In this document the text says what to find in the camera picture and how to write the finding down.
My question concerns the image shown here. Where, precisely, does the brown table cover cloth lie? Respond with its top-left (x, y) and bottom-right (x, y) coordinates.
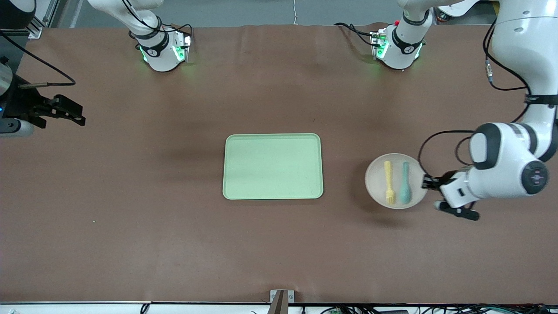
top-left (0, 24), bottom-right (558, 304)

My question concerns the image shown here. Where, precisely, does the round beige plate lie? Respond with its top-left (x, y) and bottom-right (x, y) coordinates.
top-left (364, 153), bottom-right (429, 210)

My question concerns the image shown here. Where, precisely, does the black right base cable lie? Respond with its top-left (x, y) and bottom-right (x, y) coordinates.
top-left (168, 23), bottom-right (194, 45)

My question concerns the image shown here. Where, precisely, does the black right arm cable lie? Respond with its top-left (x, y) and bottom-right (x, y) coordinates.
top-left (0, 30), bottom-right (76, 89)

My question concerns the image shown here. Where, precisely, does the tangled black cable bundle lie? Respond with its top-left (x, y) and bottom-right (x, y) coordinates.
top-left (301, 304), bottom-right (558, 314)

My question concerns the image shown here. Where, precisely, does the yellow plastic fork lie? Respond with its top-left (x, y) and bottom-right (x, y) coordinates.
top-left (383, 161), bottom-right (396, 205)

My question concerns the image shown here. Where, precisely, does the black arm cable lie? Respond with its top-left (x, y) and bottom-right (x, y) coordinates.
top-left (418, 17), bottom-right (532, 176)
top-left (0, 30), bottom-right (76, 89)

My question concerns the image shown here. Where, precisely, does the aluminium frame profile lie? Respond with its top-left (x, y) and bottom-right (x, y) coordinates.
top-left (25, 0), bottom-right (61, 40)

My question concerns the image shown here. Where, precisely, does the light green rectangular tray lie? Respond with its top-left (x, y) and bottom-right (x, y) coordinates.
top-left (222, 133), bottom-right (324, 200)

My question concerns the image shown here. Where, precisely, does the teal plastic spoon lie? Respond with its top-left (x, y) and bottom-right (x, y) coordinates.
top-left (400, 162), bottom-right (412, 205)

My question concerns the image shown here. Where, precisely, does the black base cable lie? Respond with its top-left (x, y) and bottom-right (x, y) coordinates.
top-left (333, 22), bottom-right (379, 48)
top-left (168, 23), bottom-right (194, 45)

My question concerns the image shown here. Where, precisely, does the metal table edge bracket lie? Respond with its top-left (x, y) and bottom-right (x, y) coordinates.
top-left (269, 290), bottom-right (295, 314)

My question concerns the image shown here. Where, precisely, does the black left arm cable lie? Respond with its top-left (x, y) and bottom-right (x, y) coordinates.
top-left (418, 17), bottom-right (532, 176)

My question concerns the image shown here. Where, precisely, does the black left base cable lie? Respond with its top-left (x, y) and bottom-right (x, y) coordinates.
top-left (333, 22), bottom-right (379, 48)

